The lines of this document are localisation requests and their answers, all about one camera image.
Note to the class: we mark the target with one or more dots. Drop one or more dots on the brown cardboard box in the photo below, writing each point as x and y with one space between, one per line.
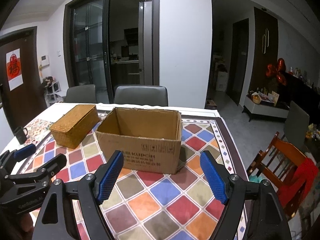
149 139

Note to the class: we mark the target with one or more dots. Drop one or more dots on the red cloth on chair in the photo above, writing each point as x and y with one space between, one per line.
295 189

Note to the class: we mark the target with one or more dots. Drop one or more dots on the woven wicker basket box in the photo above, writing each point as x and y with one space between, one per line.
71 129

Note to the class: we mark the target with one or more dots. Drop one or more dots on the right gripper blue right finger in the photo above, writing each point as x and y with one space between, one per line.
216 175

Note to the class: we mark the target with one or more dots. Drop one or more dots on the red fu door poster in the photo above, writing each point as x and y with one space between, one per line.
14 69

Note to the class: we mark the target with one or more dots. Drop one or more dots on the glass sliding door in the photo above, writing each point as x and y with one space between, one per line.
88 54

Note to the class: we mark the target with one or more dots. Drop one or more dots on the red heart balloons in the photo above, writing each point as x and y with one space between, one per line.
277 71

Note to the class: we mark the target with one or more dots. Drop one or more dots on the white low cabinet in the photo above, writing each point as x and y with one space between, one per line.
262 112

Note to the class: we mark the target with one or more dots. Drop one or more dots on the grey chair right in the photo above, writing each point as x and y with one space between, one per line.
141 95

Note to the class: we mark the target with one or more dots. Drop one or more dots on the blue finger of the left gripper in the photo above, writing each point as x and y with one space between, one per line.
24 152

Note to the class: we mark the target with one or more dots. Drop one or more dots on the orange wooden chair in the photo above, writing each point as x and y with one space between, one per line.
275 163

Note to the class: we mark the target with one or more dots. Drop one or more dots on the grey side chair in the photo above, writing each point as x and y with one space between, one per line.
296 125

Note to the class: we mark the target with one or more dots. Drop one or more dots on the left hand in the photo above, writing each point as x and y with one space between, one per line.
16 226

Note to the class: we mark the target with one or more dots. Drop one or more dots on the black mug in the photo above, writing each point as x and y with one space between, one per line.
21 134

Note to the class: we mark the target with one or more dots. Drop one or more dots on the colourful checkered table mat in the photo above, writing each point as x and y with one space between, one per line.
145 205

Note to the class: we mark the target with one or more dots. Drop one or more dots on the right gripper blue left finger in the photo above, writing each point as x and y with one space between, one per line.
106 176

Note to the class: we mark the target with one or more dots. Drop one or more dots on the floral patterned placemat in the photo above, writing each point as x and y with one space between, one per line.
37 130

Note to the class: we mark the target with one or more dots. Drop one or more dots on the white wall intercom panel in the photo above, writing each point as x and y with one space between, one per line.
45 61

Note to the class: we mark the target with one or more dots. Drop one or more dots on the white small shelf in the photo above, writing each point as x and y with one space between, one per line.
53 93

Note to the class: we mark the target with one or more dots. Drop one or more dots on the grey chair left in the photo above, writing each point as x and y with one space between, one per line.
81 94

